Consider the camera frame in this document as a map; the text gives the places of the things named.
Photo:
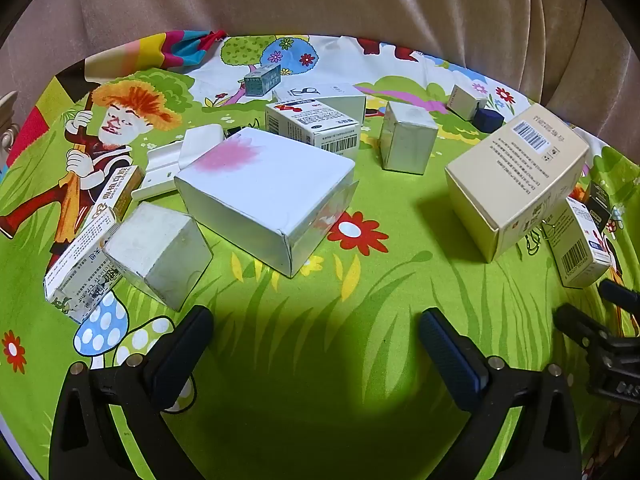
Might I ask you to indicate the white box blue label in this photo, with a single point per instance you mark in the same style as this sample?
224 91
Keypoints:
575 245

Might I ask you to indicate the small beige box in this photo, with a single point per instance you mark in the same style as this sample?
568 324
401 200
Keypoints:
465 102

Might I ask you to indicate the dark blue box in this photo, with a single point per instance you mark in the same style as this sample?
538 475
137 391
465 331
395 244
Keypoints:
489 119

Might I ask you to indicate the small black box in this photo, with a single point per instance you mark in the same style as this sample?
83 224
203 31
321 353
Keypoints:
599 205

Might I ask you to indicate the long white printed box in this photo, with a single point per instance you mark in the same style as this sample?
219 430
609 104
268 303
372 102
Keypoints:
75 270

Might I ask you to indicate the glossy white cube box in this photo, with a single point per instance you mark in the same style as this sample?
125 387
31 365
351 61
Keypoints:
407 135

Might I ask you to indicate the large white box pink stain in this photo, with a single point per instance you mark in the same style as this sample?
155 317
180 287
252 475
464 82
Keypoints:
265 195

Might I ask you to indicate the large beige barcode box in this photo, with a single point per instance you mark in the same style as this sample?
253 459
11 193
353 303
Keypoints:
520 180

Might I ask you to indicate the white medicine box red mark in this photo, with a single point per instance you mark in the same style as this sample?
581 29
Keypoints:
310 125

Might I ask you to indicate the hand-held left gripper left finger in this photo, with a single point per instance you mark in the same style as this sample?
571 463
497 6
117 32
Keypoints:
182 355

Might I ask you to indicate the yellow and white box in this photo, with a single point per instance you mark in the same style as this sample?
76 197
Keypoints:
120 190

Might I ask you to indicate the white carton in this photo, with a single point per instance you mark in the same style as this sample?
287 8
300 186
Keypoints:
165 165

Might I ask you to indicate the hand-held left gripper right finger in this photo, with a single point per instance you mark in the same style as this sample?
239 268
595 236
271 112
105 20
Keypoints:
447 355

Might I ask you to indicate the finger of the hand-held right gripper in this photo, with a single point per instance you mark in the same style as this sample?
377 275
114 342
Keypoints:
575 324
620 294

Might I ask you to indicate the white box glasses print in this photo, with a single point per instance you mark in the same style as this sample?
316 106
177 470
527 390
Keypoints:
330 97

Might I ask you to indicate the grey-white cube box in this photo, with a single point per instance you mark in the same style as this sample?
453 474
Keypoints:
150 250

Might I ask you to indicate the cartoon printed green blanket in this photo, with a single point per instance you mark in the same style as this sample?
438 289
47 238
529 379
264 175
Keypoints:
350 270

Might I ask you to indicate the small teal box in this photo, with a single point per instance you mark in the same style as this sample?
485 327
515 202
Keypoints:
262 80

